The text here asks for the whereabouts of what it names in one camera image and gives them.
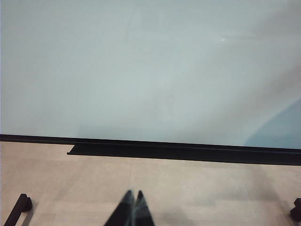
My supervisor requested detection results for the black whiteboard pen tray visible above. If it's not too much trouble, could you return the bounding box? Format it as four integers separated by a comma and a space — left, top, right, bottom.
66, 142, 301, 166

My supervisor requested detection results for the black whiteboard bottom frame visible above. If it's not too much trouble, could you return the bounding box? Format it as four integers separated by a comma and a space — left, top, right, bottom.
0, 134, 301, 156

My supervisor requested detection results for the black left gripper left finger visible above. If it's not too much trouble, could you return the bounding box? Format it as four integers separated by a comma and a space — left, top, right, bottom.
104, 189, 135, 226

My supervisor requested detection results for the white glass whiteboard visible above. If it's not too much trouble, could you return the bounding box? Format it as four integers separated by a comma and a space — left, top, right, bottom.
0, 0, 301, 150

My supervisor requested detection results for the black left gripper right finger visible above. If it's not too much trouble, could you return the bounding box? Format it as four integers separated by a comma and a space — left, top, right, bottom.
133, 190, 156, 226

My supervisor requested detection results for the black stand foot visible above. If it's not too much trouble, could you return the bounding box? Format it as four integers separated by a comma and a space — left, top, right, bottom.
4, 193, 33, 226
289, 198, 301, 222

